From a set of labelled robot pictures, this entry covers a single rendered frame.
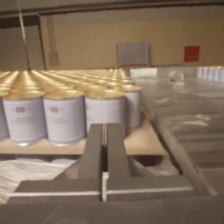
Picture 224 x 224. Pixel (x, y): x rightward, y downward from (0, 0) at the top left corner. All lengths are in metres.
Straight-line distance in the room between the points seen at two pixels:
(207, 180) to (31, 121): 0.26
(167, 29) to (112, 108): 9.63
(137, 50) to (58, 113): 7.52
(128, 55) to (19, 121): 7.49
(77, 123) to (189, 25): 10.04
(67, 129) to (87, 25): 9.44
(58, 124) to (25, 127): 0.06
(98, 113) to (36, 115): 0.10
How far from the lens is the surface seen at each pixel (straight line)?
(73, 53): 9.67
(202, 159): 0.27
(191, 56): 9.91
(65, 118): 0.26
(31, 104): 0.28
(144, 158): 0.39
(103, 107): 0.24
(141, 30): 9.55
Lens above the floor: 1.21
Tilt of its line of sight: 17 degrees down
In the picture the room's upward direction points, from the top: 3 degrees counter-clockwise
